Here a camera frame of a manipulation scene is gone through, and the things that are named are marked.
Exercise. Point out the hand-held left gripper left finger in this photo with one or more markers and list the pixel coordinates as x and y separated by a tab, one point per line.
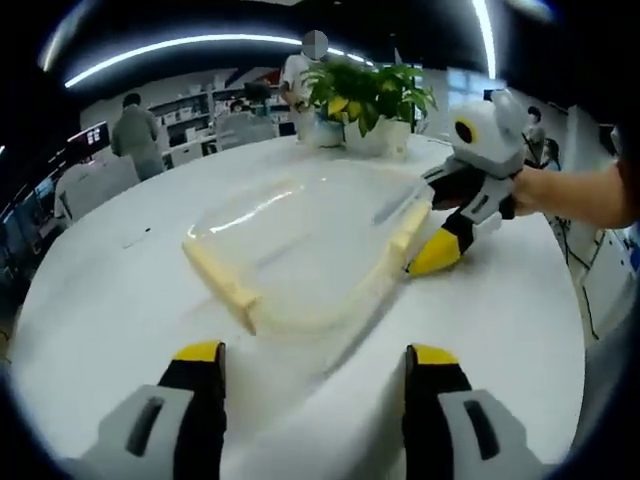
195	415

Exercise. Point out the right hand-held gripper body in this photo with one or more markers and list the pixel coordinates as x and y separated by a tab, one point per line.
487	135

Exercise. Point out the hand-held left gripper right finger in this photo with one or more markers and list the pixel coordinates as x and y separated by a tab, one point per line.
430	415

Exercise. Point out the clear plastic zip bag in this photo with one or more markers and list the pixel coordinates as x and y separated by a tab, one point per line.
300	240

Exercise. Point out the person's right hand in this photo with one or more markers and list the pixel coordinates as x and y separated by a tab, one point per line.
527	192

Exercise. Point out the green potted plant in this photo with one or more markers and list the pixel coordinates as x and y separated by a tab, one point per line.
367	100

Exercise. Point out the white office chair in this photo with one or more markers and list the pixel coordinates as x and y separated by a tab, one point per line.
80	192

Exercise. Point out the storage shelf with boxes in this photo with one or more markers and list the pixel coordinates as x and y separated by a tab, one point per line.
185	117

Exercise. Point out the long ceiling light strip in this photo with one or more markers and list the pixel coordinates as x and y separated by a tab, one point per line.
165	52

